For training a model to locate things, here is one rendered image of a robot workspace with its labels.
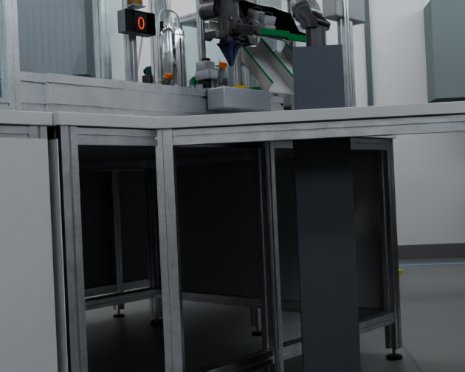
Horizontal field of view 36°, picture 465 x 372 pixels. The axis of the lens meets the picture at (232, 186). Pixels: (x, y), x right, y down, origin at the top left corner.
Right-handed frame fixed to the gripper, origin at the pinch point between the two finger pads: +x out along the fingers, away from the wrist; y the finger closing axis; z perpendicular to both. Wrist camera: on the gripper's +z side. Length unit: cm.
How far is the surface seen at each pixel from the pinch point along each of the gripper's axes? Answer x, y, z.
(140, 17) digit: -12.6, -19.0, -20.5
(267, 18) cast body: -15.6, 23.6, -3.8
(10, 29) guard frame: 6, -83, 10
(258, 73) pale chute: 3.0, 21.0, -6.4
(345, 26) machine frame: -44, 165, -63
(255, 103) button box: 17.2, -5.5, 13.9
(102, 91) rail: 17, -56, 7
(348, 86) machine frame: -11, 164, -63
